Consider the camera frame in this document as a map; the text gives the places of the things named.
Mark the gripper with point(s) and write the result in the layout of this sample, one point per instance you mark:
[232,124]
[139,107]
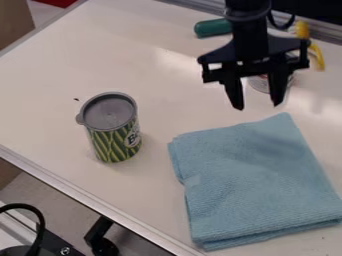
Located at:
[250,46]

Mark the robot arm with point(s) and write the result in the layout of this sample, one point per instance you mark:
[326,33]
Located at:
[247,10]

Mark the blue cloth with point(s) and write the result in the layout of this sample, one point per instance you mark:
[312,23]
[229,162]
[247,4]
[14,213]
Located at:
[257,178]

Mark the silver pot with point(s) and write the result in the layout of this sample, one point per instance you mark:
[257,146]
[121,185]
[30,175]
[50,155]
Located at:
[262,83]

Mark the yellow toy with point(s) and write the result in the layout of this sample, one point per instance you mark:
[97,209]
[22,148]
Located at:
[311,42]

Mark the green toy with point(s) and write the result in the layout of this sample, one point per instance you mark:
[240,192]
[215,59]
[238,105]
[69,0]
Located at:
[212,27]

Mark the green striped can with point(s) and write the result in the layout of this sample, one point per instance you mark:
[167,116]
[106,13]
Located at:
[112,128]

